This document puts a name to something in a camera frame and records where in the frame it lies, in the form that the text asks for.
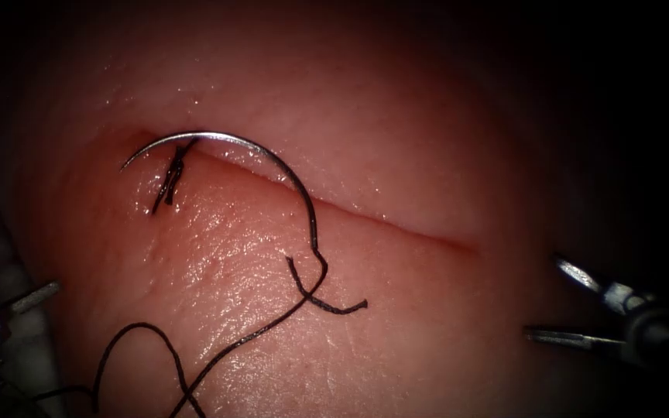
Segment right arm needle driver jaw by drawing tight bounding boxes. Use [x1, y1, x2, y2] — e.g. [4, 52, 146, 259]
[522, 326, 630, 354]
[554, 256, 648, 317]

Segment grey cloth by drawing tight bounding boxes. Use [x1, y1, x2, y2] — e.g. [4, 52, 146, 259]
[0, 231, 57, 418]

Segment short black thread piece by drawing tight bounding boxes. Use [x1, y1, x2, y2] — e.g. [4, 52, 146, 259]
[285, 255, 369, 317]

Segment right arm needle driver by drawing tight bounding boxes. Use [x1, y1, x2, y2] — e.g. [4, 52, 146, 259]
[623, 299, 669, 369]

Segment black stitching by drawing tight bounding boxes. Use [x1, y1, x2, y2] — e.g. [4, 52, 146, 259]
[150, 137, 200, 215]

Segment curved steel needle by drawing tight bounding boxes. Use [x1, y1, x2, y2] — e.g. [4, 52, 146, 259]
[120, 130, 319, 252]

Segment left arm needle driver jaw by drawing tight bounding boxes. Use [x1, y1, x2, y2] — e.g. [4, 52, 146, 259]
[8, 280, 62, 316]

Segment tissue pad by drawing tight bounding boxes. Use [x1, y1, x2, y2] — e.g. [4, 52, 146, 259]
[0, 0, 620, 418]

